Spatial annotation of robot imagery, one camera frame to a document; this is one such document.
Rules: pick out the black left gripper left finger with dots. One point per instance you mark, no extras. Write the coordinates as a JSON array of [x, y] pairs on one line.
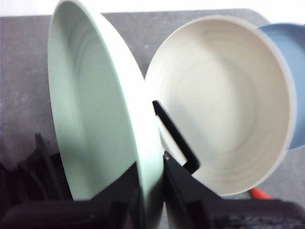
[[100, 212]]

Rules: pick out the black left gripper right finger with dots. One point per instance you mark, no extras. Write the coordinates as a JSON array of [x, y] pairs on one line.
[[214, 212]]

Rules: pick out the orange toy carrot green leaves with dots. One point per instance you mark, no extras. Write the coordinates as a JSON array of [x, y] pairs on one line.
[[259, 193]]

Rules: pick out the pale green round plate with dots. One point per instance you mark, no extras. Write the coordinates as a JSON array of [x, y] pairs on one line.
[[90, 95]]

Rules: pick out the black plastic plate rack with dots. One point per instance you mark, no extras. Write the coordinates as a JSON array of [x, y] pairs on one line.
[[45, 176]]

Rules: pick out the beige round plate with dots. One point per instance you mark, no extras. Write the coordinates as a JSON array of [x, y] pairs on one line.
[[221, 107]]

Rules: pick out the blue round plate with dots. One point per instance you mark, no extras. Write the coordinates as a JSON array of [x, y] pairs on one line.
[[293, 59]]

